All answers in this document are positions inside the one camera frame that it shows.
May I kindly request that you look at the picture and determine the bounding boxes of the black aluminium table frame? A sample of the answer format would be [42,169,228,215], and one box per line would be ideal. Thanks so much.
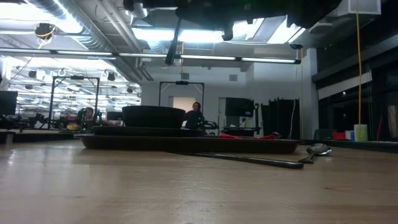
[0,129,398,154]

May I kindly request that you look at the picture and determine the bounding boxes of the long ceiling light strip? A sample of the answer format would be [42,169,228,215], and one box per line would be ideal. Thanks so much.
[0,47,302,65]

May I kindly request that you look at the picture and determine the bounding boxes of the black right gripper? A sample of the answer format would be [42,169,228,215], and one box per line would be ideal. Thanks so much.
[175,0,239,42]

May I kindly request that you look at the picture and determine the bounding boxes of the person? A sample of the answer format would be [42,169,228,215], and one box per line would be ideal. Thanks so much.
[184,101,205,130]
[83,106,96,123]

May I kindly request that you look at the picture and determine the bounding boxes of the black curtain panels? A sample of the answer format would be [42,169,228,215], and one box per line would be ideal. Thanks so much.
[261,97,301,140]

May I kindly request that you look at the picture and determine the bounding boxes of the black wall screen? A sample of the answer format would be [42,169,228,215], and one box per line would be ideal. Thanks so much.
[224,96,256,118]

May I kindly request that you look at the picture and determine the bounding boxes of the red cloth napkin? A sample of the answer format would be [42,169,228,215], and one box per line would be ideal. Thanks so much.
[219,133,277,140]

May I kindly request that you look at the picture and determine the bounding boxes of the translucent plastic cup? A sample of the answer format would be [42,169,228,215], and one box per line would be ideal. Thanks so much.
[353,124,369,142]

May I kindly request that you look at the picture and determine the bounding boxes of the black gantry frame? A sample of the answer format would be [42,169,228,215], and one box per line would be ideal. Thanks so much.
[158,80,206,108]
[47,75,101,130]

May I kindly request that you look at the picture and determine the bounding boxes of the black bowl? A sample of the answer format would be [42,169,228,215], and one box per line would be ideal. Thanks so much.
[121,105,187,129]

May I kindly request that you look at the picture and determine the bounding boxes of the black round plate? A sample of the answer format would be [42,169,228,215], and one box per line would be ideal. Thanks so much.
[91,125,206,138]

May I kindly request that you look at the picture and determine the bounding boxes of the black background table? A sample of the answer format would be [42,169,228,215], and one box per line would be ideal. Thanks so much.
[221,126,262,137]

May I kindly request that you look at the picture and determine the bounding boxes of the black computer monitor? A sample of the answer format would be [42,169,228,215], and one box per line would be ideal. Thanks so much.
[0,90,19,116]

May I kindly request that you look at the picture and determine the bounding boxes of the black round ceiling lamp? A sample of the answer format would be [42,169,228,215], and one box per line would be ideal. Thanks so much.
[34,22,57,40]

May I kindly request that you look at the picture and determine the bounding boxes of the white ceiling box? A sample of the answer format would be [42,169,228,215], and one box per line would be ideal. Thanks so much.
[347,0,382,16]

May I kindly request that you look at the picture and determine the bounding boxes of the brown plastic tray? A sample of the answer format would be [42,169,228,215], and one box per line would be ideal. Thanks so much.
[75,133,305,154]

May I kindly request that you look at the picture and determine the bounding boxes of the silver ventilation duct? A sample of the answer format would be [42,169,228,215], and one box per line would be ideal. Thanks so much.
[130,2,150,19]

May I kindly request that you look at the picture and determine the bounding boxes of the yellow power cable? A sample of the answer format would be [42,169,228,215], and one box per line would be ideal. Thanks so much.
[355,12,364,141]

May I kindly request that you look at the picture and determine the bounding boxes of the metal spoon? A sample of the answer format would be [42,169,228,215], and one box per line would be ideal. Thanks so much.
[297,142,333,165]

